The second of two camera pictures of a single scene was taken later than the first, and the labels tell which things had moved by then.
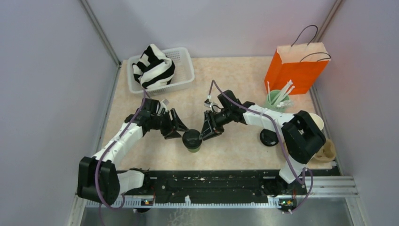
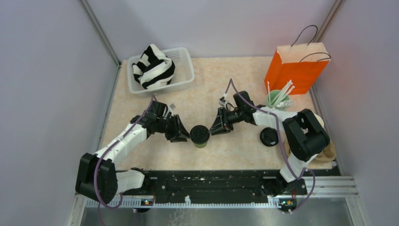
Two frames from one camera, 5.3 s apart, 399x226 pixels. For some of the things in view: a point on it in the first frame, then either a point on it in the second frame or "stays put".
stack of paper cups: [318, 120] stays put
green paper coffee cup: [194, 150] -> [201, 146]
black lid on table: [268, 138] stays put
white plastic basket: [183, 75] stays put
